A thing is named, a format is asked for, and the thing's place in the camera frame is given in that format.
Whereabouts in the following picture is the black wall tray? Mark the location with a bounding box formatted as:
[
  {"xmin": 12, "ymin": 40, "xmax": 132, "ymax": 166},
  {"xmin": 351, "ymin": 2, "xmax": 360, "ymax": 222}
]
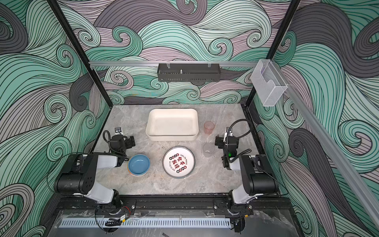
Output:
[{"xmin": 157, "ymin": 63, "xmax": 221, "ymax": 85}]

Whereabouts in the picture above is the clear acrylic wall holder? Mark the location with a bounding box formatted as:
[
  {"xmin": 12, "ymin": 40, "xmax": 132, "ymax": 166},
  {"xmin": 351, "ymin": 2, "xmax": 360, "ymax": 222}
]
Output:
[{"xmin": 250, "ymin": 59, "xmax": 288, "ymax": 107}]

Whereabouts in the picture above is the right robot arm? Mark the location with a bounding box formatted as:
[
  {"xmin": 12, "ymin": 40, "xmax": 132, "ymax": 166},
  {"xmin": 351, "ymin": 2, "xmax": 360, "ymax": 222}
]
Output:
[{"xmin": 215, "ymin": 135, "xmax": 279, "ymax": 204}]

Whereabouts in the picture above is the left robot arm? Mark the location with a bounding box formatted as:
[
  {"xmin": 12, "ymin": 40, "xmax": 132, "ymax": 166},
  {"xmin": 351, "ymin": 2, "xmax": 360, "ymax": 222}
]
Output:
[{"xmin": 53, "ymin": 130, "xmax": 135, "ymax": 204}]

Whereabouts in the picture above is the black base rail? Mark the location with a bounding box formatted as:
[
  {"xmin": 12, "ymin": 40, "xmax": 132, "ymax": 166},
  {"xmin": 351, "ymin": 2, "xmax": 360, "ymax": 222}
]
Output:
[{"xmin": 54, "ymin": 193, "xmax": 294, "ymax": 217}]

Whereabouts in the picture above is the red text white plate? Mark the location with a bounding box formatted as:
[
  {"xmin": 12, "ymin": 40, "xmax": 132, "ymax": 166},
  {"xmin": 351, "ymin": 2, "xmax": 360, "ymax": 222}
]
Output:
[{"xmin": 162, "ymin": 146, "xmax": 195, "ymax": 178}]

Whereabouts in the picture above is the blue bowl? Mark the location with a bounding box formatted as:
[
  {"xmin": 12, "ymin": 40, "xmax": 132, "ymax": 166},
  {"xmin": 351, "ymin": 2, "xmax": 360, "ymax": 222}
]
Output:
[{"xmin": 128, "ymin": 154, "xmax": 151, "ymax": 176}]

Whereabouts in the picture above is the pink plastic cup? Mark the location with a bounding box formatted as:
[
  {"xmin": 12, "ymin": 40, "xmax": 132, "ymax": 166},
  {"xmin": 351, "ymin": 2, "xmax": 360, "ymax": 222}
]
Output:
[{"xmin": 203, "ymin": 121, "xmax": 215, "ymax": 135}]

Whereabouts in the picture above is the white slotted cable duct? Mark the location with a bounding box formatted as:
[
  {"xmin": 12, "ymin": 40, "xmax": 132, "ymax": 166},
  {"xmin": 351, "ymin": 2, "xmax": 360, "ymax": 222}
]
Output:
[{"xmin": 59, "ymin": 218, "xmax": 232, "ymax": 229}]

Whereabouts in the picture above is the clear plastic cup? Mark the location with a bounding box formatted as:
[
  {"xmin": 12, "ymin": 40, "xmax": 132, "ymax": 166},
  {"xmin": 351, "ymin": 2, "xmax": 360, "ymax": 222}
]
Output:
[{"xmin": 202, "ymin": 143, "xmax": 216, "ymax": 158}]

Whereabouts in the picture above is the white plastic bin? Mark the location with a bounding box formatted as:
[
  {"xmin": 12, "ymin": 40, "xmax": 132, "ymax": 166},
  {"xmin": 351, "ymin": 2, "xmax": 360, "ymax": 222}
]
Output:
[{"xmin": 146, "ymin": 108, "xmax": 199, "ymax": 141}]

